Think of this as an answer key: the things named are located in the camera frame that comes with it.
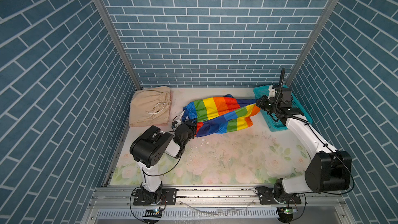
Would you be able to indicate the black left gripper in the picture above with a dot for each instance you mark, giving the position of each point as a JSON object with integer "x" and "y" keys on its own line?
{"x": 192, "y": 126}

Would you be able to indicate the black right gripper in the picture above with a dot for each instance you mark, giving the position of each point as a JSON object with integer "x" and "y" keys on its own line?
{"x": 261, "y": 103}

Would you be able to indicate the red shorts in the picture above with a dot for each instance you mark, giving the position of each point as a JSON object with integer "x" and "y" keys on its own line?
{"x": 221, "y": 114}

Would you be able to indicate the beige shorts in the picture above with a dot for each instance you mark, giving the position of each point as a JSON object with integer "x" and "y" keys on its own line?
{"x": 150, "y": 107}

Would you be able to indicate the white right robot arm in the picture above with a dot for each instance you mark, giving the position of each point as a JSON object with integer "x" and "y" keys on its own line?
{"x": 329, "y": 170}

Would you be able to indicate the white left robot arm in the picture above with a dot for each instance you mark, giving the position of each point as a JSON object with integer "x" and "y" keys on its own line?
{"x": 149, "y": 147}

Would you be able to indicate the teal plastic laundry basket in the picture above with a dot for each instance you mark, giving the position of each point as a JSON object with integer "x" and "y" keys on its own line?
{"x": 278, "y": 126}

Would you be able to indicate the left controller board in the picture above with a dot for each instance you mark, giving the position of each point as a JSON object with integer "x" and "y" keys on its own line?
{"x": 152, "y": 216}

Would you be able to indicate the controller board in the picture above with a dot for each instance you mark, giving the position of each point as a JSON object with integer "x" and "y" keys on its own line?
{"x": 152, "y": 216}
{"x": 285, "y": 214}

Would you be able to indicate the right controller board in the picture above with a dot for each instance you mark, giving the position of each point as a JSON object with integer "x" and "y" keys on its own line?
{"x": 285, "y": 214}

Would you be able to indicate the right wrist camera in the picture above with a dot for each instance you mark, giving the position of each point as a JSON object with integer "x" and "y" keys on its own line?
{"x": 284, "y": 93}

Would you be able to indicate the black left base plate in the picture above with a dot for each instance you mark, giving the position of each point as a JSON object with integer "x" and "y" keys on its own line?
{"x": 143, "y": 197}

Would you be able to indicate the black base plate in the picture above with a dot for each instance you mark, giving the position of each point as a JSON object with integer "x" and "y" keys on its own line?
{"x": 268, "y": 196}
{"x": 143, "y": 197}

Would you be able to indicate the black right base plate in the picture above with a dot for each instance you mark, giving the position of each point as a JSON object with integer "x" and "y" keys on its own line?
{"x": 268, "y": 196}

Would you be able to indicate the aluminium front rail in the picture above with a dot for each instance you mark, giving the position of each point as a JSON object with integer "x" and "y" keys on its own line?
{"x": 214, "y": 205}

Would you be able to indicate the aluminium right corner post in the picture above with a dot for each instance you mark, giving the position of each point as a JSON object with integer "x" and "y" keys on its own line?
{"x": 321, "y": 22}

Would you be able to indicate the aluminium corner post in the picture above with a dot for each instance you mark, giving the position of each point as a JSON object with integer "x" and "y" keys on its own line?
{"x": 104, "y": 15}
{"x": 321, "y": 22}

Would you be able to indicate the aluminium left corner post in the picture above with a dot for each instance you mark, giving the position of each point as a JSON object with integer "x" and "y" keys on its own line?
{"x": 104, "y": 15}

